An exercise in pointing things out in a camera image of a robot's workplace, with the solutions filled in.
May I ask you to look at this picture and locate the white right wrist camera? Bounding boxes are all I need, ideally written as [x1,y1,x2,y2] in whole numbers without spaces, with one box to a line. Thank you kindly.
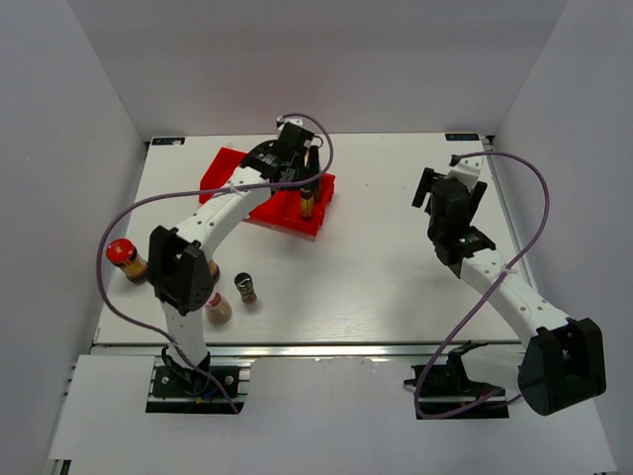
[446,154,483,192]

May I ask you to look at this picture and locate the pink-cap spice jar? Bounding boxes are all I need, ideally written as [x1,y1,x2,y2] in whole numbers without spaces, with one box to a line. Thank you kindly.
[204,291,232,326]

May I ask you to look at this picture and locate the red-cap brown spice jar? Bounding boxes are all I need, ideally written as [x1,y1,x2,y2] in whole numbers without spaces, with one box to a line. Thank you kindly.
[105,237,148,283]

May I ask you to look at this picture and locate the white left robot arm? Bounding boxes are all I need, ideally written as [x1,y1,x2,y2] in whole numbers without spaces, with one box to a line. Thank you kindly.
[148,121,318,395]

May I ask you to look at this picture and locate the right blue table label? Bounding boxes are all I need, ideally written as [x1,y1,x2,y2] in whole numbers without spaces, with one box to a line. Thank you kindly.
[444,133,480,142]

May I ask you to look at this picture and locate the black-cap spice shaker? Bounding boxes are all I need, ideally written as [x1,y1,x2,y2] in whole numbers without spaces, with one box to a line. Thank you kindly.
[233,272,257,304]

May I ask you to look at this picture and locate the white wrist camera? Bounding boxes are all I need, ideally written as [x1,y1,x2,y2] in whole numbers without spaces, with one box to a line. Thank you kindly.
[276,115,304,129]
[446,154,483,192]

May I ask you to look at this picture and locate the left blue table label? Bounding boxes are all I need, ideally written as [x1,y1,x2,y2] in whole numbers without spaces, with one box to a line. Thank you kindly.
[150,137,185,146]

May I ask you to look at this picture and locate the green-label red sauce bottle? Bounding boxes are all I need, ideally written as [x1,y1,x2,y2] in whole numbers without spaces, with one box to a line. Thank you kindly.
[307,151,322,203]

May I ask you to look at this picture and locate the yellow-label dark sauce bottle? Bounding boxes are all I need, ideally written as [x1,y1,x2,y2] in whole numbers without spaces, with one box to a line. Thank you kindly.
[300,188,315,220]

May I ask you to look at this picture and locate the red three-compartment plastic tray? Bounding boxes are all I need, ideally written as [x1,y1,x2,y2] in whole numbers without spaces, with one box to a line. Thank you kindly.
[200,147,335,238]

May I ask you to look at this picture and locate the blue table label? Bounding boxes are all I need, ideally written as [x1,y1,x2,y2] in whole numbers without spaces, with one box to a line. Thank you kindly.
[444,133,480,142]
[150,137,185,146]

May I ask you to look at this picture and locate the red-cap dark sauce jar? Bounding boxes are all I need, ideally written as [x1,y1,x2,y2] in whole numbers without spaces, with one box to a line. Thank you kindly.
[208,260,221,282]

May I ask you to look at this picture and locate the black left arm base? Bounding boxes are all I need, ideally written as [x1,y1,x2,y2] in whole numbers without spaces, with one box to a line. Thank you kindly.
[145,357,250,416]

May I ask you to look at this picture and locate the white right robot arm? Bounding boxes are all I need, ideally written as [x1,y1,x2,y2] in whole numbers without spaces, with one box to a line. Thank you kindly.
[412,168,606,416]

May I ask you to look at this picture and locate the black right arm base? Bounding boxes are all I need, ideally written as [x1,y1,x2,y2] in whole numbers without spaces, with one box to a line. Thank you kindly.
[418,341,509,420]

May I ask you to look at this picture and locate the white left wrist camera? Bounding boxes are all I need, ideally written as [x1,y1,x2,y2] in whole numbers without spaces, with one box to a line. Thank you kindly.
[276,115,304,129]

